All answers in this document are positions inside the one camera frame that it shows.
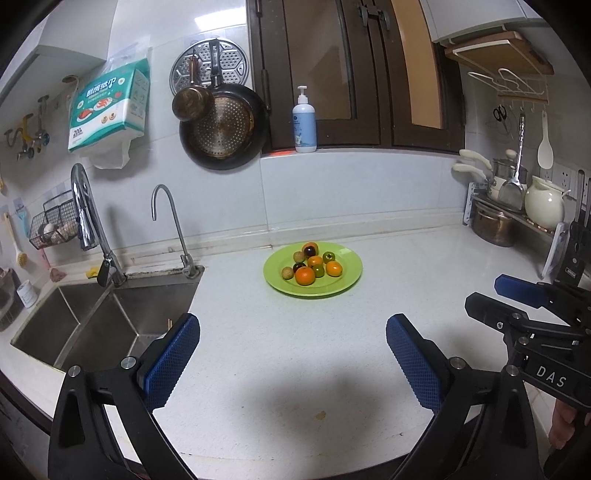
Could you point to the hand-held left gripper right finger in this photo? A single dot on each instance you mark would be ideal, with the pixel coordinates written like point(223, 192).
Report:
point(415, 364)

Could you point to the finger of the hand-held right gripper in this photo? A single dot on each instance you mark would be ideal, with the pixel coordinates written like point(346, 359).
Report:
point(519, 288)
point(489, 311)

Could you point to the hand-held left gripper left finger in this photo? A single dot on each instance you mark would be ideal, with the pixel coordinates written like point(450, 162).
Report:
point(171, 364)

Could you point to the green plate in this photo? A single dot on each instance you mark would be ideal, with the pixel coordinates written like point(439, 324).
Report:
point(346, 286)

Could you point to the yellow-green grape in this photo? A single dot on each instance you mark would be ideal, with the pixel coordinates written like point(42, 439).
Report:
point(328, 257)

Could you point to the large orange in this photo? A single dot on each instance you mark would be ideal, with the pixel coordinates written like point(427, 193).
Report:
point(304, 276)

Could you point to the brown round longan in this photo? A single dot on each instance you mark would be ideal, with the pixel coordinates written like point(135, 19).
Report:
point(287, 273)
point(299, 255)

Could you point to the person's right hand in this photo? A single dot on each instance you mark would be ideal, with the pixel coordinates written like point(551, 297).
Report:
point(562, 422)

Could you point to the steel corner shelf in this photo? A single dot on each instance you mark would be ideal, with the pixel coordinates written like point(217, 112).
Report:
point(556, 249)

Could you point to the black knife holder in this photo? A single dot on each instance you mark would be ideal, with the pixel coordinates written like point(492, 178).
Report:
point(575, 258)

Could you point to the steel pot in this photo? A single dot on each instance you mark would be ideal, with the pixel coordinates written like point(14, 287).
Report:
point(494, 226)

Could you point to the white ceramic jar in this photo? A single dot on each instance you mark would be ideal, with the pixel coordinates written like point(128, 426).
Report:
point(545, 205)

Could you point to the steel sink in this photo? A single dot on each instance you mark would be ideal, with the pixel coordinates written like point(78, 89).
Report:
point(92, 323)

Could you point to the steel slotted spatula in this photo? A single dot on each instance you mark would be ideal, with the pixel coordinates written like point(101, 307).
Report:
point(511, 194)

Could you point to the yellow sponge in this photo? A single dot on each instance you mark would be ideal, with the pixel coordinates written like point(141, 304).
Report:
point(92, 272)

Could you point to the white saucepan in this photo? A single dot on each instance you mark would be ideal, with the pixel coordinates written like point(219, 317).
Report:
point(471, 173)

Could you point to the thin gooseneck faucet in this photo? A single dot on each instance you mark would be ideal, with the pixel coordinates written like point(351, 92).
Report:
point(178, 230)

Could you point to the green grape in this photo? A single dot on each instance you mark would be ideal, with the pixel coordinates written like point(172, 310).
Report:
point(319, 271)

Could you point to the white rice paddle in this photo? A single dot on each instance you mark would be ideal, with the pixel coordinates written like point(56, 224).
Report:
point(545, 150)

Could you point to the pink rag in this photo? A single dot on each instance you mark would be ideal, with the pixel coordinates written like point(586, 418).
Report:
point(58, 275)

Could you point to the white printed cup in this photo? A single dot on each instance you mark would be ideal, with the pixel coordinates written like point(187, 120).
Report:
point(27, 295)

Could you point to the chrome kitchen faucet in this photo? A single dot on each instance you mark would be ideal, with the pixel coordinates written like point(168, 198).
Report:
point(90, 221)

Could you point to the black scissors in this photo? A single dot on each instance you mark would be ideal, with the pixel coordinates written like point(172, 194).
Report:
point(500, 114)

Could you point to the yellow dish brush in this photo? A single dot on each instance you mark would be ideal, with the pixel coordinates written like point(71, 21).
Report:
point(21, 256)

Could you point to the wooden cutting board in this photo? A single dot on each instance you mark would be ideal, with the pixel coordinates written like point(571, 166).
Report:
point(503, 55)

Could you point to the black frying pan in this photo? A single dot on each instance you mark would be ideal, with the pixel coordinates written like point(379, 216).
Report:
point(221, 134)

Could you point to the white pump soap bottle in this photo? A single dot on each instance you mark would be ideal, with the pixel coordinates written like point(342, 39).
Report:
point(304, 127)

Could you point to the paper towel pack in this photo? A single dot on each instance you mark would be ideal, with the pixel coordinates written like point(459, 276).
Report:
point(108, 110)

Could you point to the brass ladle pot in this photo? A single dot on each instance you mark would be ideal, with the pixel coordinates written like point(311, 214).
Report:
point(191, 104)

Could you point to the white range hood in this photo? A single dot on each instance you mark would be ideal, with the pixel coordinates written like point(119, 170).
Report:
point(480, 18)

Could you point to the round steel steamer plate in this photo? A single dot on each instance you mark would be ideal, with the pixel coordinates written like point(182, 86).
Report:
point(235, 60)

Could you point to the wall socket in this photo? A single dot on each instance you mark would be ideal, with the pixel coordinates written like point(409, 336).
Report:
point(563, 175)

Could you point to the dark wooden window frame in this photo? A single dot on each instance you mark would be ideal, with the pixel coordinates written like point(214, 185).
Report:
point(369, 69)

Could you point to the steel wall tap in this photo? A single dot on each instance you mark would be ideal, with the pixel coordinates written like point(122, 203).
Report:
point(42, 124)

